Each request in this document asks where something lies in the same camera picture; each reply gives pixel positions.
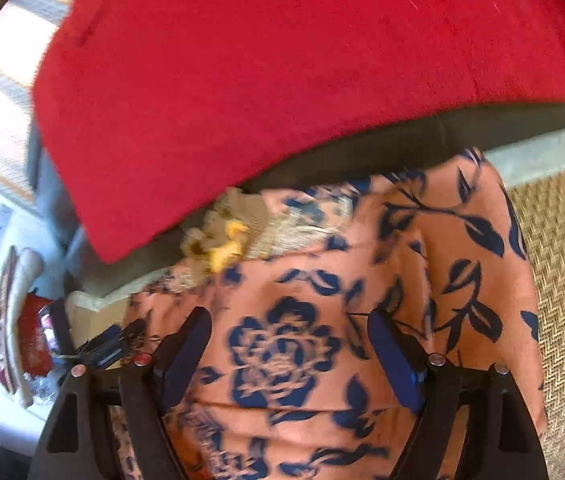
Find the orange floral pillow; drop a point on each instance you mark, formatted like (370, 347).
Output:
(312, 310)

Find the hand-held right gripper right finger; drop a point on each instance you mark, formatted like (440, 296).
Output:
(393, 357)

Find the red gift bag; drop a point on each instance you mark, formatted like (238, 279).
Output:
(37, 340)

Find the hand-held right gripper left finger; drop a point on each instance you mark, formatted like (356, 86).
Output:
(181, 360)

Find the red blanket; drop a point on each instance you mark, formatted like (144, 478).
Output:
(262, 85)

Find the beige embroidered cloth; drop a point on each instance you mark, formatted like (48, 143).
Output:
(282, 240)

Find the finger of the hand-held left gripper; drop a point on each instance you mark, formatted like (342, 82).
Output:
(107, 337)

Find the dark brown sofa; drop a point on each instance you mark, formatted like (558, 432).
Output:
(362, 150)

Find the stack of quilted pads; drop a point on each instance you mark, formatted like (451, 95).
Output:
(15, 285)

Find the dotted orange white curtain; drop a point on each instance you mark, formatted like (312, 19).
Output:
(2, 110)

